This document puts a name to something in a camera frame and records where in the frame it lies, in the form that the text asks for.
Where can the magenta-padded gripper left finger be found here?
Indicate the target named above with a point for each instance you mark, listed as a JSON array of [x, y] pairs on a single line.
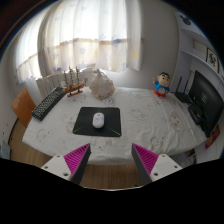
[[60, 165]]

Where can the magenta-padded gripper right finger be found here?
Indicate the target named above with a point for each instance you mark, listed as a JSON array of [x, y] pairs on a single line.
[[163, 165]]

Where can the white cartoon-print computer mouse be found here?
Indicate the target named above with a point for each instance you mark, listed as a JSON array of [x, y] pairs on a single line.
[[98, 120]]

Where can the black mouse pad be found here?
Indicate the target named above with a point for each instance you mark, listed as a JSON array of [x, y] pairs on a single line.
[[111, 121]]

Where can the white printed tablecloth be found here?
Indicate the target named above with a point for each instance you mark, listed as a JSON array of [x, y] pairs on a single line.
[[146, 120]]

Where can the red printed box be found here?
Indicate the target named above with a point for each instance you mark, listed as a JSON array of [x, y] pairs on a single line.
[[213, 136]]

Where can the black desktop device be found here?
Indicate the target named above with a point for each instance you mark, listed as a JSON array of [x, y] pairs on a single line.
[[195, 115]]

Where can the black keyboard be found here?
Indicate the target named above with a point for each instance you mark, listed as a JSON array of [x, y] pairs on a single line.
[[46, 104]]

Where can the orange wooden chair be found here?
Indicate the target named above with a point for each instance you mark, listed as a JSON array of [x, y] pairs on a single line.
[[22, 106]]

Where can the black router with antennas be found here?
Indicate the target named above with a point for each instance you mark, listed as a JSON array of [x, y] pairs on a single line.
[[182, 97]]

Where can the wooden model sailing ship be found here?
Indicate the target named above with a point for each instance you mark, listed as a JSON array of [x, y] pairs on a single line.
[[74, 88]]

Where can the cartoon boy figurine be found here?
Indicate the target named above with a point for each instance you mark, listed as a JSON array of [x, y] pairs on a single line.
[[162, 86]]

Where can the white radiator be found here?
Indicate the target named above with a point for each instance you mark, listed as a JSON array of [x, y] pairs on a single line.
[[46, 85]]

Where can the black monitor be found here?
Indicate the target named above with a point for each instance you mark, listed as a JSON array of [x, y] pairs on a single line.
[[208, 96]]

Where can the large white conch shell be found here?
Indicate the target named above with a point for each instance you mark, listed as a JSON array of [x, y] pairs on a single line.
[[101, 86]]

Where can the white shelf unit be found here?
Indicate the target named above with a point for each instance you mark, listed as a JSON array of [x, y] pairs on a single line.
[[186, 56]]

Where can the white star-print curtain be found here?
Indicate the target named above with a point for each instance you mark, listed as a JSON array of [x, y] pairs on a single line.
[[86, 33]]

